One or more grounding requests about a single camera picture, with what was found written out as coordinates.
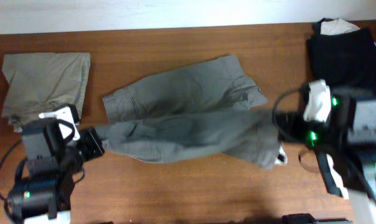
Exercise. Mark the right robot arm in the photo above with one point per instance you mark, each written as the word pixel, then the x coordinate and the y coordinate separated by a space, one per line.
pixel 364 204

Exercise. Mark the grey shorts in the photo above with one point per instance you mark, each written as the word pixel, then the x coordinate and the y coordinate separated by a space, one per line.
pixel 190 112

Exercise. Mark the white patterned garment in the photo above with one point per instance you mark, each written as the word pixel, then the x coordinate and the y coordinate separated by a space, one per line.
pixel 337 179

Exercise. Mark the folded khaki shorts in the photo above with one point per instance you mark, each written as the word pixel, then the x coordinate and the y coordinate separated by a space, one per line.
pixel 41 82

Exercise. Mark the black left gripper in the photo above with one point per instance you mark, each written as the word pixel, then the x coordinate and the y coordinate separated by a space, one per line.
pixel 88 136

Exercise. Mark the black garment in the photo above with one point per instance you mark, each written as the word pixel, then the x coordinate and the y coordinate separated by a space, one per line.
pixel 347 63

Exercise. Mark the cream garment under pile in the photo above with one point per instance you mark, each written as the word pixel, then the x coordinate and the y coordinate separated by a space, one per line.
pixel 337 26

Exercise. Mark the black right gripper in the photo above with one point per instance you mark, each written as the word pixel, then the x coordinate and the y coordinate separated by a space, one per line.
pixel 296 121

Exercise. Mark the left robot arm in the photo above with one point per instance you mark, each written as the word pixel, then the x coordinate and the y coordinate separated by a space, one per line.
pixel 44 182

